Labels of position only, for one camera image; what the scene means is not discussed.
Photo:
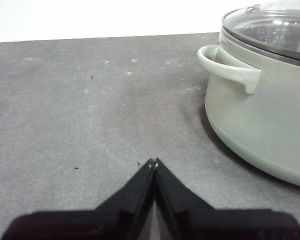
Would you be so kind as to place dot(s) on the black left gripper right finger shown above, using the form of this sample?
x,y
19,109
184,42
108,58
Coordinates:
x,y
215,225

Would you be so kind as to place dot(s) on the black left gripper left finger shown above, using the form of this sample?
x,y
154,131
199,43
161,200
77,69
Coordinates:
x,y
95,225

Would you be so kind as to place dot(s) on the glass lid with green knob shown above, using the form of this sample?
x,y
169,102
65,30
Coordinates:
x,y
265,22

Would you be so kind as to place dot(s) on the pale green electric cooking pot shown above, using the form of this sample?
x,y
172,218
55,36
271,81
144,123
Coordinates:
x,y
252,120

